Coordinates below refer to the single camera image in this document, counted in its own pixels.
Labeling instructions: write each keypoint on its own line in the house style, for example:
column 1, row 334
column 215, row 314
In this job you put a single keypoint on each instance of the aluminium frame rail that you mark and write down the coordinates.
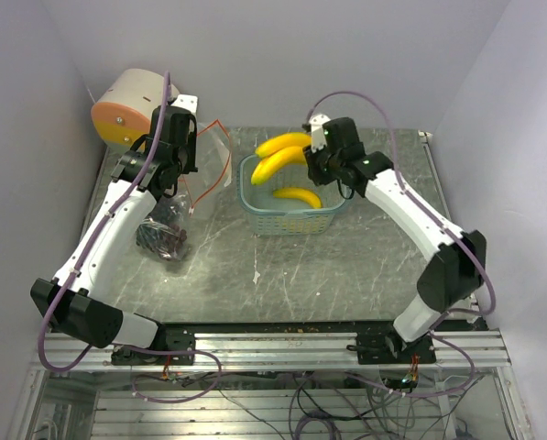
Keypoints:
column 289, row 352

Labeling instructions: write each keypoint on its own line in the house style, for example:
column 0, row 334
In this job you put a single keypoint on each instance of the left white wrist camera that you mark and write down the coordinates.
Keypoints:
column 186, row 102

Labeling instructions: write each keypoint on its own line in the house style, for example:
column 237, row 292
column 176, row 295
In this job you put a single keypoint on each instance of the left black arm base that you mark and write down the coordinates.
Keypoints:
column 170, row 337

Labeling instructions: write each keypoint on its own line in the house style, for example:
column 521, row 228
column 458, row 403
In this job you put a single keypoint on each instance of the white cylinder orange lid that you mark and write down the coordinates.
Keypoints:
column 123, row 113

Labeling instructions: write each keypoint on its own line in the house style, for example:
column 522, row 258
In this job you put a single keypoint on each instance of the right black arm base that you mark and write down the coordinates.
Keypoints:
column 384, row 346

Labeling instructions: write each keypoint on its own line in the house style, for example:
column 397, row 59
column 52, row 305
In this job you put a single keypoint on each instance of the clear zip bag orange zipper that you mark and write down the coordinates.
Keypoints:
column 163, row 236

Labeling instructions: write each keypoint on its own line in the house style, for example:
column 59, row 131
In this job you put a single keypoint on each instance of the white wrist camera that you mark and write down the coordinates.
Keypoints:
column 314, row 127
column 186, row 102

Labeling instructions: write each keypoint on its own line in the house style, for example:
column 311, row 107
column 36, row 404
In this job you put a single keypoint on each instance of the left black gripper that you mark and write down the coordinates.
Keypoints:
column 191, row 141

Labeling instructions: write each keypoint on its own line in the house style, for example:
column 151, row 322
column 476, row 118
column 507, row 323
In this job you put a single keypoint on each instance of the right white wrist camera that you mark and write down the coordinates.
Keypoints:
column 314, row 127

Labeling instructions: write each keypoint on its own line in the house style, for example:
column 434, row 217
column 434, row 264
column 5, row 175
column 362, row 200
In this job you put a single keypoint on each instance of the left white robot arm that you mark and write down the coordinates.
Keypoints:
column 75, row 301

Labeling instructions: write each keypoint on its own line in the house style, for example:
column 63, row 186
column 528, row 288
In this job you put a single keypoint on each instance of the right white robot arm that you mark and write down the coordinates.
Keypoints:
column 455, row 258

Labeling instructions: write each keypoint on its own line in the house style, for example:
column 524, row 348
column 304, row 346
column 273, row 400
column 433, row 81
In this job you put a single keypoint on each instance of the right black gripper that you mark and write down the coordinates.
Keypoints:
column 314, row 173

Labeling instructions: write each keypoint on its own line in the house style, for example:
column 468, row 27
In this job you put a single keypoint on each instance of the yellow banana bunch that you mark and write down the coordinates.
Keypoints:
column 277, row 152

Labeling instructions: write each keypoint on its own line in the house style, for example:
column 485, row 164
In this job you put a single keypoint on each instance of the light blue plastic basket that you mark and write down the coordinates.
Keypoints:
column 271, row 216

